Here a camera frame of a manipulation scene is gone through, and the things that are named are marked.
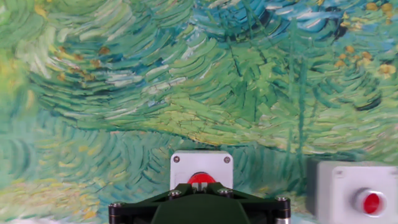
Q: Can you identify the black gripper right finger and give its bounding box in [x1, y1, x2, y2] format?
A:
[199, 182, 292, 224]

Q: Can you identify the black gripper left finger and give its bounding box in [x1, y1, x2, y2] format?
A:
[108, 182, 200, 224]

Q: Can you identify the grey box small red button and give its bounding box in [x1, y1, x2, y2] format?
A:
[306, 158, 398, 224]

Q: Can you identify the white black-based box red button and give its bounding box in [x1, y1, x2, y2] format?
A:
[169, 150, 234, 191]

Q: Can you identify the painted landscape tablecloth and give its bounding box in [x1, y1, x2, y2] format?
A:
[0, 0, 398, 224]

